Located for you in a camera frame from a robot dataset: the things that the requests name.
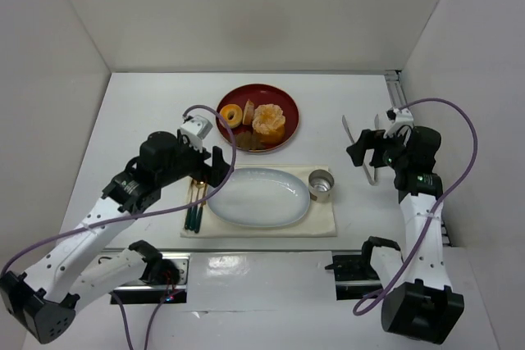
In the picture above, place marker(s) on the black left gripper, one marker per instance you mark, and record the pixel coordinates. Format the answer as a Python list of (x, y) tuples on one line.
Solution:
[(206, 161)]

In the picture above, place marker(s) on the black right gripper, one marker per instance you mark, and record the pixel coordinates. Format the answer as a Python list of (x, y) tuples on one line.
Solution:
[(378, 149)]

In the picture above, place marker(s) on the silver metal tongs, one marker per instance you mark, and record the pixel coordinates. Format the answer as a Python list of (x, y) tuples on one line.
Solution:
[(357, 154)]

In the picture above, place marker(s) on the ring donut bread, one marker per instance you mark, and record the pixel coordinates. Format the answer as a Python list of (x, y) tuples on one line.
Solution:
[(233, 114)]

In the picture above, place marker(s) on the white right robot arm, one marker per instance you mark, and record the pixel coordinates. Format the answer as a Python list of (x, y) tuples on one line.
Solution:
[(417, 300)]

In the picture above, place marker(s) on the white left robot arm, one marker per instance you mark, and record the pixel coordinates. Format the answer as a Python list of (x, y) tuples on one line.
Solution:
[(46, 297)]

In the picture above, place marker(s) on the brown chocolate croissant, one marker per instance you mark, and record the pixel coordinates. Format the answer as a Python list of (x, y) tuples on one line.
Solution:
[(248, 141)]

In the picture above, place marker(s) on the pale blue oval plate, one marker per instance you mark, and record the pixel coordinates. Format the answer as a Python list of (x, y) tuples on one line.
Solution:
[(261, 198)]

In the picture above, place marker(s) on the silver metal cup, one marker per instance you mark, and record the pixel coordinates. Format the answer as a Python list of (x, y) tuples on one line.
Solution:
[(320, 185)]

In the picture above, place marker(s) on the baguette slice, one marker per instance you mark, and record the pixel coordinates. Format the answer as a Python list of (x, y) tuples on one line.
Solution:
[(248, 112)]

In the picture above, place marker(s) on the sugared orange round pastry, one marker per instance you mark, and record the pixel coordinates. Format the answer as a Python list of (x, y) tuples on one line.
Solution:
[(269, 123)]

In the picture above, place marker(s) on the red round lacquer tray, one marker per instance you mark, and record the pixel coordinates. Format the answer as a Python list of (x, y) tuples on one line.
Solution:
[(261, 94)]

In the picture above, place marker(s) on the gold spoon green handle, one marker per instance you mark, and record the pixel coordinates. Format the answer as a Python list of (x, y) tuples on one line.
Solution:
[(192, 221)]

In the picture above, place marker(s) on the gold fork green handle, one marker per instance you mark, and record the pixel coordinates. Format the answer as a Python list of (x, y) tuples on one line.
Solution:
[(190, 209)]

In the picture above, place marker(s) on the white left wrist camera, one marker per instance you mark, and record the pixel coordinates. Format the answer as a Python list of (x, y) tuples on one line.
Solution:
[(196, 125)]

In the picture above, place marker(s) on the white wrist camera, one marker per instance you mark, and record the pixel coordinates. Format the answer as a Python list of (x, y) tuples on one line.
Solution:
[(399, 119), (196, 125)]

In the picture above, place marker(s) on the gold knife green handle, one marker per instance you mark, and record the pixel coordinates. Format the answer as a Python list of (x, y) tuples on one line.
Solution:
[(199, 214)]

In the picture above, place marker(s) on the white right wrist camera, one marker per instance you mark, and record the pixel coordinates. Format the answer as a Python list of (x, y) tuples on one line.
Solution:
[(399, 119)]

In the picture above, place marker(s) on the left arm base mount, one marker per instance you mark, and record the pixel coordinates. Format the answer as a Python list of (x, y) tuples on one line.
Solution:
[(170, 284)]

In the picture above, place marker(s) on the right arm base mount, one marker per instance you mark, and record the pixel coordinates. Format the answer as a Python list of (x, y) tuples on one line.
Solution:
[(354, 279)]

